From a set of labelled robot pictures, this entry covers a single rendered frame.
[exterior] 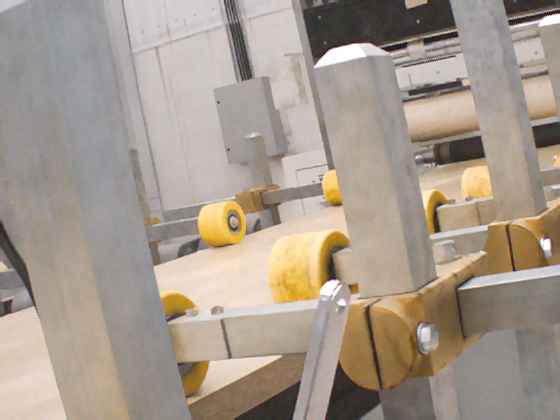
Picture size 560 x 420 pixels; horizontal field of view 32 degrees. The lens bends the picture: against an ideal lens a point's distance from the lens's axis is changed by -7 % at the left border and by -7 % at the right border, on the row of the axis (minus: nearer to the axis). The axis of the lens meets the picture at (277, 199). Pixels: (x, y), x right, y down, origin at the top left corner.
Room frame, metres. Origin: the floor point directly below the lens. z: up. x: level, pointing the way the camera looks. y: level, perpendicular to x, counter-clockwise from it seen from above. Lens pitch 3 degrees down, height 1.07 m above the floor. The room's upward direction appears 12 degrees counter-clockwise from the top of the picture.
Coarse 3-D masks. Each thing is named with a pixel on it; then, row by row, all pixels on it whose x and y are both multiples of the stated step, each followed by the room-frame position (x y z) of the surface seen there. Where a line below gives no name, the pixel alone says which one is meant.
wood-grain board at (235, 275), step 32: (544, 160) 2.37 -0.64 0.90; (448, 192) 2.06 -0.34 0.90; (288, 224) 2.13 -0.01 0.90; (320, 224) 1.97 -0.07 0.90; (192, 256) 1.86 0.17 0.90; (224, 256) 1.74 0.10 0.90; (256, 256) 1.64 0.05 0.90; (160, 288) 1.46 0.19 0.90; (192, 288) 1.39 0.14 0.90; (224, 288) 1.32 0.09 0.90; (256, 288) 1.26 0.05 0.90; (0, 320) 1.44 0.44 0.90; (32, 320) 1.37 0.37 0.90; (0, 352) 1.12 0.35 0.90; (32, 352) 1.08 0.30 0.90; (0, 384) 0.91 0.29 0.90; (32, 384) 0.89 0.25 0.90; (224, 384) 0.75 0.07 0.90; (256, 384) 0.78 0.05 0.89; (288, 384) 0.82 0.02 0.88; (0, 416) 0.77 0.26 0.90; (32, 416) 0.75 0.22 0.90; (64, 416) 0.73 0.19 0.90; (192, 416) 0.71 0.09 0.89; (224, 416) 0.74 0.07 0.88
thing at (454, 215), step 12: (456, 204) 1.13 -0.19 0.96; (468, 204) 1.12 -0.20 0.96; (480, 204) 1.11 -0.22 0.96; (492, 204) 1.11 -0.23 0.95; (444, 216) 1.14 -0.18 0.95; (456, 216) 1.13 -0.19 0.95; (468, 216) 1.12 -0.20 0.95; (480, 216) 1.12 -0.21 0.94; (492, 216) 1.11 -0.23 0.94; (444, 228) 1.14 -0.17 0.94; (456, 228) 1.13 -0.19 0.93
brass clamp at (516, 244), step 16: (496, 224) 0.79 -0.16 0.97; (512, 224) 0.77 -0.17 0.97; (528, 224) 0.77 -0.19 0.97; (544, 224) 0.77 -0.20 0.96; (496, 240) 0.77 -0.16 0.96; (512, 240) 0.77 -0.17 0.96; (528, 240) 0.76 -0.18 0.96; (544, 240) 0.76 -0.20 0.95; (496, 256) 0.77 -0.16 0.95; (512, 256) 0.77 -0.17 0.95; (528, 256) 0.76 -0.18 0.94; (544, 256) 0.76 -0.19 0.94; (496, 272) 0.78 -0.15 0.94
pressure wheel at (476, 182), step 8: (472, 168) 1.39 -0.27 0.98; (480, 168) 1.37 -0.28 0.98; (464, 176) 1.37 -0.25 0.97; (472, 176) 1.37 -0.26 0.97; (480, 176) 1.36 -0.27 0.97; (488, 176) 1.35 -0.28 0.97; (464, 184) 1.37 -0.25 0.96; (472, 184) 1.36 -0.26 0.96; (480, 184) 1.35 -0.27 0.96; (488, 184) 1.34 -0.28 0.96; (464, 192) 1.36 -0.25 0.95; (472, 192) 1.36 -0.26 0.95; (480, 192) 1.35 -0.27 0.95; (488, 192) 1.34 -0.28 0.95
